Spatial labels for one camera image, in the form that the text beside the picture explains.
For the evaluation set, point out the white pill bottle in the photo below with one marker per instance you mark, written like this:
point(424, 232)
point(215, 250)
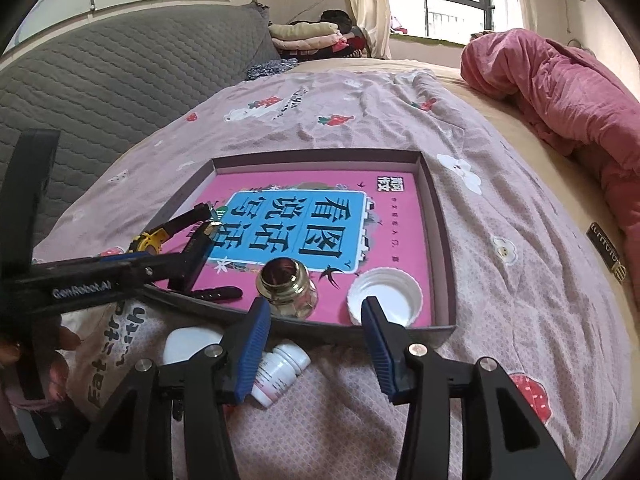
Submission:
point(277, 370)

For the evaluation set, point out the white earbuds case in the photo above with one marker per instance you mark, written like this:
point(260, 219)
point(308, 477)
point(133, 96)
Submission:
point(187, 345)

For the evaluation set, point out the gold glass jar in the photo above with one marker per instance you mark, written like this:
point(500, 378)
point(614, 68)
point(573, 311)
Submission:
point(287, 290)

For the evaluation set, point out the pink and blue book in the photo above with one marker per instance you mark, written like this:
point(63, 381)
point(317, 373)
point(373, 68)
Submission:
point(300, 230)

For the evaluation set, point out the black hair clip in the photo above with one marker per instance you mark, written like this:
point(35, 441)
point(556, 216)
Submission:
point(217, 293)

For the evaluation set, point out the beige mattress sheet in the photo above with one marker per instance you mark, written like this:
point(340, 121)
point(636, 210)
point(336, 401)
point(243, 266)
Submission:
point(530, 160)

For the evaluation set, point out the grey quilted headboard cover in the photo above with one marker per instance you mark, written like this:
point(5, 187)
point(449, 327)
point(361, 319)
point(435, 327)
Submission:
point(125, 70)

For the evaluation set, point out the black mattress label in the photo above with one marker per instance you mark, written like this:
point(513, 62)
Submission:
point(607, 252)

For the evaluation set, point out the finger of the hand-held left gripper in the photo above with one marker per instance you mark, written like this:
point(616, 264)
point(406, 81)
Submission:
point(120, 258)
point(160, 272)

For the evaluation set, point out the beige folded blanket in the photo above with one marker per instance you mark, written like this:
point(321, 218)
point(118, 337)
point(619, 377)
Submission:
point(302, 32)

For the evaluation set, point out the pink strawberry printed blanket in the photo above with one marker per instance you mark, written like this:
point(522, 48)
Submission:
point(350, 110)

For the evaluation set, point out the black garment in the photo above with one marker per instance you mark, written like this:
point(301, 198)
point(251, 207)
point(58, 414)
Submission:
point(337, 17)

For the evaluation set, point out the white ribbed lid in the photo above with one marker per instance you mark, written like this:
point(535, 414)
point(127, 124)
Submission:
point(385, 287)

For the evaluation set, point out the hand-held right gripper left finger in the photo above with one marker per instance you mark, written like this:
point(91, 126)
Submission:
point(252, 350)

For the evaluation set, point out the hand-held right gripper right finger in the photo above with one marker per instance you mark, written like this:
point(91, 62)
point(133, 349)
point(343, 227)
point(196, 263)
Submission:
point(382, 355)

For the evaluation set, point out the pink quilt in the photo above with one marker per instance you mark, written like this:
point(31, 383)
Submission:
point(565, 95)

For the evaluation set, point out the shallow brown cardboard box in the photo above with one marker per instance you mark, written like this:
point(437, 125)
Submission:
point(442, 260)

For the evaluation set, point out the person's left hand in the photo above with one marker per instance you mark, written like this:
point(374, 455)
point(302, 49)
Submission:
point(69, 340)

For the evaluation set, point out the red patterned folded clothes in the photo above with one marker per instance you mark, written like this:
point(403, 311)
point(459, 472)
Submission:
point(345, 47)

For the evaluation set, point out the dark patterned cloth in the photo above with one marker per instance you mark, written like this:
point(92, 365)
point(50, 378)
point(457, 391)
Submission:
point(270, 67)

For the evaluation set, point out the cream curtain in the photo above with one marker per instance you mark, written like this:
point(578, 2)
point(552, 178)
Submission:
point(370, 5)

